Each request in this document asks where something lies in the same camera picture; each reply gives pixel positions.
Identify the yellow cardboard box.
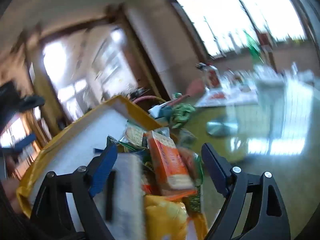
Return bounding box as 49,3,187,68
16,95,209,240

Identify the teal tissue box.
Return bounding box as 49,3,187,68
149,102,173,120

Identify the green plastic bag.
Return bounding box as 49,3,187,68
246,31,262,58

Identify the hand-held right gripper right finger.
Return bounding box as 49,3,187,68
201,142,292,240

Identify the yellow snack packet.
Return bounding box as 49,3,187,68
145,195,188,240

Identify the dark silver snack packet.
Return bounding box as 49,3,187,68
207,121,238,137

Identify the pink hand fan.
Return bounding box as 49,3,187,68
186,79,207,98

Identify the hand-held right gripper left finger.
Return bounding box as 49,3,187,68
30,142,118,240

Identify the green cloth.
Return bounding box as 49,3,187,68
170,104,197,129

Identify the white bottle with red label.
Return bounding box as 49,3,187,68
204,64,220,88

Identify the orange cracker packet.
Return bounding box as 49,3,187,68
144,130,198,202

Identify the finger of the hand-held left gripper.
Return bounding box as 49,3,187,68
19,95,46,112
5,133,37,154

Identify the clear plastic bag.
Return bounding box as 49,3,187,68
254,64,285,98

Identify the large glass window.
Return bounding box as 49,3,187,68
160,0,308,58

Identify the printed paper poster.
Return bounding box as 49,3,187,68
195,85,259,108

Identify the green snack packet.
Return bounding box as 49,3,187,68
185,152,204,213

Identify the beige cracker packet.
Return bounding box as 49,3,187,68
124,125,150,148

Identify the pink hula hoop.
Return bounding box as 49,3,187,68
132,94,165,104

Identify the white box with black strip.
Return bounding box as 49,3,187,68
105,152,147,240

